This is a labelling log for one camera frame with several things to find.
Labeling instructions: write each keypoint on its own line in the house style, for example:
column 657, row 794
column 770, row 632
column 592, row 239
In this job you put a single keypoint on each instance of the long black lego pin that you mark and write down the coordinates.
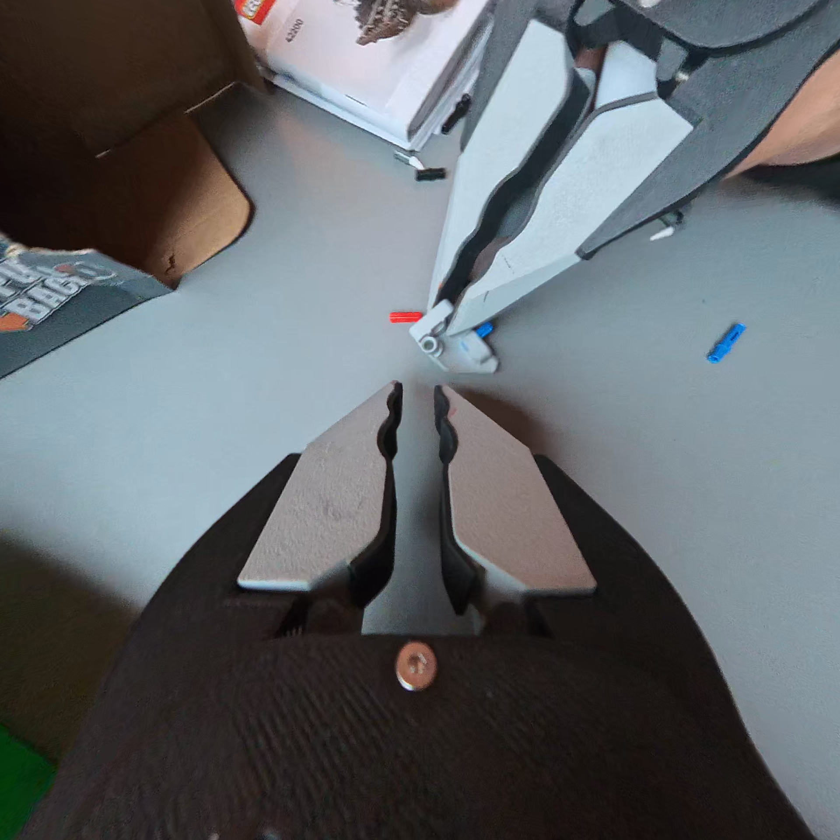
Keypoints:
column 456, row 113

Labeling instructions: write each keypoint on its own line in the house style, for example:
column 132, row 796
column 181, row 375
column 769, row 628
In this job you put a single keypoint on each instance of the printed cardboard lego box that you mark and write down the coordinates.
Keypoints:
column 98, row 164

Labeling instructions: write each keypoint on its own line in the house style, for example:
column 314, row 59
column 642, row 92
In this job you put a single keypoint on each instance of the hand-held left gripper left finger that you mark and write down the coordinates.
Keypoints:
column 315, row 512

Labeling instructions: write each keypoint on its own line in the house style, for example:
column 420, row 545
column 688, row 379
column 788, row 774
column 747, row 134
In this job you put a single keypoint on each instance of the grey lego panel subassembly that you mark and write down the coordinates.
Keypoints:
column 472, row 351

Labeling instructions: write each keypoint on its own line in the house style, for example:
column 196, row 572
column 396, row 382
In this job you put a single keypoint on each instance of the red lego axle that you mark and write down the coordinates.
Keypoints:
column 405, row 316

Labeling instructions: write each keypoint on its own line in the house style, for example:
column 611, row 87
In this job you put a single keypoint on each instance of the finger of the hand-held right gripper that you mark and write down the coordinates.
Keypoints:
column 610, row 170
column 499, row 131

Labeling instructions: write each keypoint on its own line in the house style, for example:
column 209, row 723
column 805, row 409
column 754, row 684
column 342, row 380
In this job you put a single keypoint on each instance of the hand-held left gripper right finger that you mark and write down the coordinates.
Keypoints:
column 512, row 518

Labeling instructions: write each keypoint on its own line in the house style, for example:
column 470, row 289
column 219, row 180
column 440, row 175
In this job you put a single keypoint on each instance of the blue lego pin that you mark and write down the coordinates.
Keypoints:
column 725, row 343

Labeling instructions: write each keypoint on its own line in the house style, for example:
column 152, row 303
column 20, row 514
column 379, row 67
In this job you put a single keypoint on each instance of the green plastic bin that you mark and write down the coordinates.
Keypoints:
column 19, row 781

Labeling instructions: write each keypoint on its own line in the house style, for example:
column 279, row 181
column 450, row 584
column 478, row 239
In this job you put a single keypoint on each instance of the person's right hand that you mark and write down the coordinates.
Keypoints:
column 800, row 124

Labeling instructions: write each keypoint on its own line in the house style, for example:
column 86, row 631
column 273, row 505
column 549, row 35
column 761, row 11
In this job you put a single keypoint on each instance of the white instruction booklet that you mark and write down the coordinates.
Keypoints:
column 367, row 59

